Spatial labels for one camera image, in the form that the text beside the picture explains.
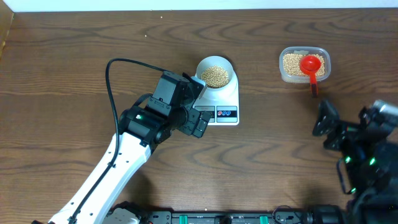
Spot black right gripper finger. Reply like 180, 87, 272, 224
312, 100, 340, 136
359, 107, 376, 124

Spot red measuring scoop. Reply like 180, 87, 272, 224
299, 55, 322, 98

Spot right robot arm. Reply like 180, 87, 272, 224
302, 100, 397, 223

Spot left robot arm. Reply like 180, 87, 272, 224
49, 93, 210, 224

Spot white digital kitchen scale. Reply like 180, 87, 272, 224
193, 71, 239, 126

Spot soybeans in bowl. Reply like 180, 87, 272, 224
200, 65, 229, 88

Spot white round bowl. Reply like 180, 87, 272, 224
195, 56, 233, 88

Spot pile of soybeans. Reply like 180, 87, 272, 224
282, 54, 325, 77

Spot clear plastic container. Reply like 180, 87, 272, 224
279, 47, 331, 83

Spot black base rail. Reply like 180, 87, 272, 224
108, 210, 352, 224

